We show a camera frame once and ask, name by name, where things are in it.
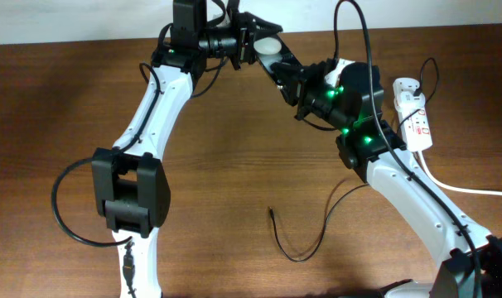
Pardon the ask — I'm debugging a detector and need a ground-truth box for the black smartphone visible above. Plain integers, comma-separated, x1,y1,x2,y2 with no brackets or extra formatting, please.
253,35,301,89

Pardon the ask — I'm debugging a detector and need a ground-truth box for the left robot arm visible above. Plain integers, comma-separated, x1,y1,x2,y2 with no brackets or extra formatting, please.
91,1,282,297

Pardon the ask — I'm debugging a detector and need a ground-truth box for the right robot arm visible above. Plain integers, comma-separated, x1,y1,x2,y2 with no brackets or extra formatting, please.
263,58,502,297

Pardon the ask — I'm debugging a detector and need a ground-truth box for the white USB charger plug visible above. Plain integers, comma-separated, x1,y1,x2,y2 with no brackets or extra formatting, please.
394,91,426,112

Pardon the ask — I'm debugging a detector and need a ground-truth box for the white power strip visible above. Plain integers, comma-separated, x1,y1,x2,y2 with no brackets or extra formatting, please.
393,78,432,152

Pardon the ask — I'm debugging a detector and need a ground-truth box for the black charging cable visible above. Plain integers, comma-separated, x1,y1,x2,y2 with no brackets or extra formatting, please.
268,57,440,263

